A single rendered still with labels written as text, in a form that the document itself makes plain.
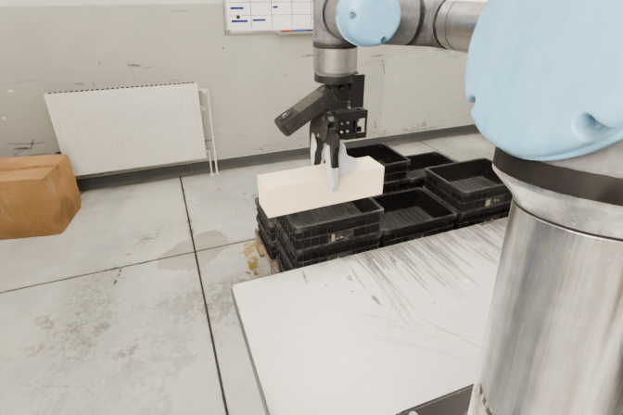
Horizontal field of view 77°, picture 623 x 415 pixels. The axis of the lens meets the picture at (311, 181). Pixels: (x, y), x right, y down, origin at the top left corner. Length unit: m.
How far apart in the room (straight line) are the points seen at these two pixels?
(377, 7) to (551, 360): 0.42
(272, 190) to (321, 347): 0.40
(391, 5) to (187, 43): 2.74
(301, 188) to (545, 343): 0.51
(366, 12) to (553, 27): 0.35
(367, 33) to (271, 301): 0.71
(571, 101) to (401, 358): 0.79
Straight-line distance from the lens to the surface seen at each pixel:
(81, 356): 2.08
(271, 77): 3.37
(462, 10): 0.55
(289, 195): 0.71
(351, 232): 1.62
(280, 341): 0.95
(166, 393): 1.81
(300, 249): 1.56
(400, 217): 2.03
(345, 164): 0.72
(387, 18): 0.55
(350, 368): 0.90
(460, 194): 1.89
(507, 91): 0.23
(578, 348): 0.28
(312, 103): 0.68
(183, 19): 3.20
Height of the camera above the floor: 1.41
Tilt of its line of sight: 26 degrees down
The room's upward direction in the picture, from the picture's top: straight up
